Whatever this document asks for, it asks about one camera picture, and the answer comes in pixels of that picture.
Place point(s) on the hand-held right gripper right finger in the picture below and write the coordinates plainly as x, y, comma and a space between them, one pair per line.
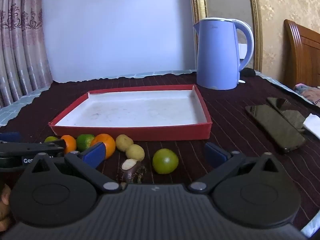
212, 155

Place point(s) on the black round object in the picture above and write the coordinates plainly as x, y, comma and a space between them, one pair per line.
248, 72

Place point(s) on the dark red striped cloth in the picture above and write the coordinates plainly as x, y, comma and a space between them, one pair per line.
237, 135

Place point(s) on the person's left hand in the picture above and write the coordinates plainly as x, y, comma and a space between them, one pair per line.
3, 205

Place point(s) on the tan longan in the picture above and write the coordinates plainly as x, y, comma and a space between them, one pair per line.
123, 142
135, 152

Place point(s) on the blue electric kettle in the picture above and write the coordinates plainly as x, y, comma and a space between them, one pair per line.
215, 55

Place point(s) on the white tissue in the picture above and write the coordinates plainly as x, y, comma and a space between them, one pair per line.
313, 125

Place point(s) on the gold frame moulding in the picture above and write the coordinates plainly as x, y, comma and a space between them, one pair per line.
255, 17
197, 0

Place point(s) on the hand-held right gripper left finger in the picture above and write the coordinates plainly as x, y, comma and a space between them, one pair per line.
96, 155

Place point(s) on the orange mandarin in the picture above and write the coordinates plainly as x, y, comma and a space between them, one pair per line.
109, 143
70, 142

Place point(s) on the floral bedding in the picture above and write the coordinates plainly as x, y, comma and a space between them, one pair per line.
308, 93

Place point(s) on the green citrus fruit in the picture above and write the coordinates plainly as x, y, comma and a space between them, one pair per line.
165, 161
83, 141

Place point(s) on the wooden headboard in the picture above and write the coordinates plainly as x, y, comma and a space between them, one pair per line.
302, 55

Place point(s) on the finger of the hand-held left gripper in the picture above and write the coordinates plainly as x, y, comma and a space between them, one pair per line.
25, 147
10, 136

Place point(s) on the pink patterned curtain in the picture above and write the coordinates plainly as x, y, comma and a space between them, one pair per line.
20, 42

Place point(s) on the white wall socket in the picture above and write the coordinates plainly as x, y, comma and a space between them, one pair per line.
242, 51

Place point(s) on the green tomato with stem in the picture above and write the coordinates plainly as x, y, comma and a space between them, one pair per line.
51, 139

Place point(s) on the black smartphone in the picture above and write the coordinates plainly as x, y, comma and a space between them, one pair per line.
275, 127
283, 105

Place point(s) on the red cardboard tray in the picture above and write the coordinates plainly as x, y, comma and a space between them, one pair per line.
140, 110

